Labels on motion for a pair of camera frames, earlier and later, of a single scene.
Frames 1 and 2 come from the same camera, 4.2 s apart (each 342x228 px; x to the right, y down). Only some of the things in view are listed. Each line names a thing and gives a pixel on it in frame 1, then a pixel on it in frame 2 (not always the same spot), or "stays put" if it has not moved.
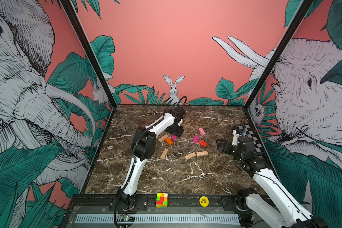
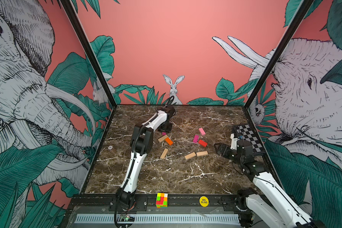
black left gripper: x=179 y=133 to x=169 y=128
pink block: x=202 y=131 stays put
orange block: x=169 y=141 stays put
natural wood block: x=163 y=137 stays put
